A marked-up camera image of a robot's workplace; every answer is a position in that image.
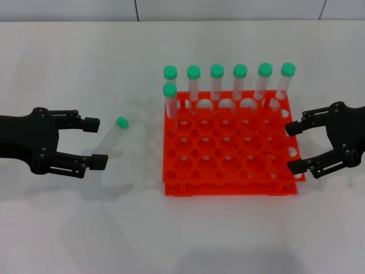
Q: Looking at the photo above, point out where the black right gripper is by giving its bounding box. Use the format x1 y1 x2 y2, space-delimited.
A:
285 102 365 180

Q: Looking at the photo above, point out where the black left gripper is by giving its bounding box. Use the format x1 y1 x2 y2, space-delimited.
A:
0 107 110 179

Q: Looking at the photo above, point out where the clear test tube green cap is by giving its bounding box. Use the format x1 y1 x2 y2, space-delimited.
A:
270 62 297 111
162 82 179 135
233 63 248 114
163 65 179 86
94 116 129 156
210 63 225 115
253 62 274 112
186 65 202 116

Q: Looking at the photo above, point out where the orange plastic test tube rack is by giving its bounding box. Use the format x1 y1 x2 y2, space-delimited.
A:
161 90 306 198

